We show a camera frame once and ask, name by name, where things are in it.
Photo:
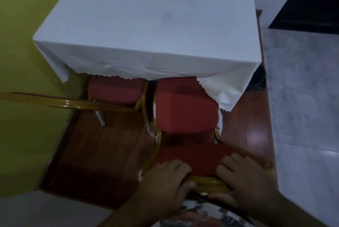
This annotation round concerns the person's left hand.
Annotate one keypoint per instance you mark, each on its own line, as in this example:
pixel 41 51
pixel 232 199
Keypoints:
pixel 161 189

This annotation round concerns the person's right hand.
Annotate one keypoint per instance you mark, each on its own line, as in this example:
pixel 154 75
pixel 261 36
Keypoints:
pixel 249 184

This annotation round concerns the person's right forearm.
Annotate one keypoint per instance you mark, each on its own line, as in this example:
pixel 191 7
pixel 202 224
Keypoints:
pixel 288 212

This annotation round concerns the person's left forearm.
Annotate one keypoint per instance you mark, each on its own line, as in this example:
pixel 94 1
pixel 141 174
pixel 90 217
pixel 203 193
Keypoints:
pixel 132 215

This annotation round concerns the grey cloth covered table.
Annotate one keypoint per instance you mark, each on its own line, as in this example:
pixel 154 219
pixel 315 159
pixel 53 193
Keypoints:
pixel 39 209

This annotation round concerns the dark object under table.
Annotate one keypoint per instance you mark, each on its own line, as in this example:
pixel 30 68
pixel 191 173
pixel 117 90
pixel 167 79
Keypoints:
pixel 259 78

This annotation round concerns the person's left thumb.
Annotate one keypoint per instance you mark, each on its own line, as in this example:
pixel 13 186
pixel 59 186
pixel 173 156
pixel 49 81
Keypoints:
pixel 188 187

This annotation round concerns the person's patterned shirt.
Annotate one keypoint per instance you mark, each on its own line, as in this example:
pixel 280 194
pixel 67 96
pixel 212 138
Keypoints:
pixel 206 215

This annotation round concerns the person's right thumb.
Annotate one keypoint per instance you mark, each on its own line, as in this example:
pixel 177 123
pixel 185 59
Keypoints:
pixel 221 197

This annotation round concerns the red padded gold-frame chair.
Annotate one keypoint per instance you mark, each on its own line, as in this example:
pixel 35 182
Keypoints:
pixel 114 90
pixel 185 107

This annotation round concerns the white table leg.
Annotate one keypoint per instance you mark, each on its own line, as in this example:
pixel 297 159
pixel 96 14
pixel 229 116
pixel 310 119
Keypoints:
pixel 100 119

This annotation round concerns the white tablecloth with scalloped edge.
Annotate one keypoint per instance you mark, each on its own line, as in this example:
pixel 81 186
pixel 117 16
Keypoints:
pixel 148 30

